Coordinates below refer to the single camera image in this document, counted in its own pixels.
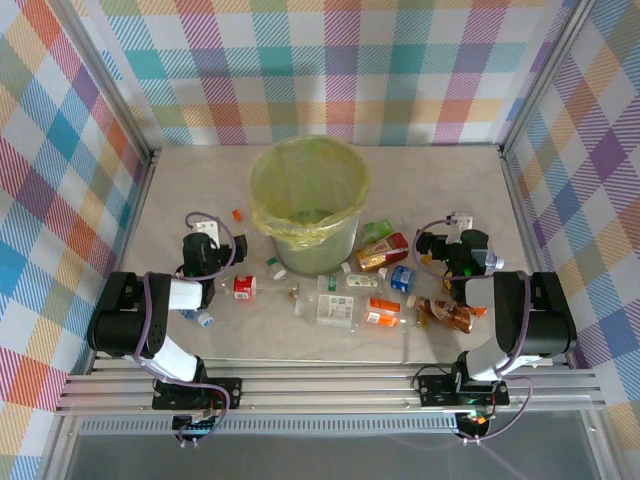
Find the red gold label bottle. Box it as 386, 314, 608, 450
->
342, 232, 410, 274

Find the silver mesh waste bin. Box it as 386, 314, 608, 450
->
252, 139, 371, 279

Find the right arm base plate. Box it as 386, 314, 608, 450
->
417, 373, 511, 407

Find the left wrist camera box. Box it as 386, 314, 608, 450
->
192, 219, 221, 247

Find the aluminium side rail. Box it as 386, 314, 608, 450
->
84, 149, 161, 374
499, 147, 574, 369

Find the large clear bottle white label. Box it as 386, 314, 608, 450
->
294, 292, 371, 329

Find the clear bottle blue cap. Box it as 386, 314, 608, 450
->
179, 308, 215, 329

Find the crushed brown tea bottle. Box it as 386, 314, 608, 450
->
406, 294, 489, 334

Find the aluminium mounting rail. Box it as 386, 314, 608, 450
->
54, 357, 609, 416

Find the yellow plastic bin liner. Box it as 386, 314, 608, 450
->
248, 135, 374, 253

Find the slotted aluminium strip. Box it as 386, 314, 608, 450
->
79, 418, 459, 435

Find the clear bottle blue label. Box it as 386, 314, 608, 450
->
378, 264, 418, 293

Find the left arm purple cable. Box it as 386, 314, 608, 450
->
133, 212, 236, 446

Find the clear bottle orange label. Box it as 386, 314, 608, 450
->
349, 296, 419, 329

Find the aluminium corner post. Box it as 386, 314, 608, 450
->
47, 0, 164, 166
499, 0, 596, 156

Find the clear bottle green label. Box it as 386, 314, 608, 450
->
359, 218, 396, 246

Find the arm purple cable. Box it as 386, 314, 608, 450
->
133, 212, 236, 446
412, 217, 535, 446

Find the clear bottle red label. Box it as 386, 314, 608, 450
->
219, 274, 294, 303

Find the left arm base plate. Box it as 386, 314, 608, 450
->
152, 377, 244, 412

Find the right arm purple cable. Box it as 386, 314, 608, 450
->
412, 217, 535, 446

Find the small clear bottle green-white label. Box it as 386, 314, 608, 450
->
317, 272, 389, 295

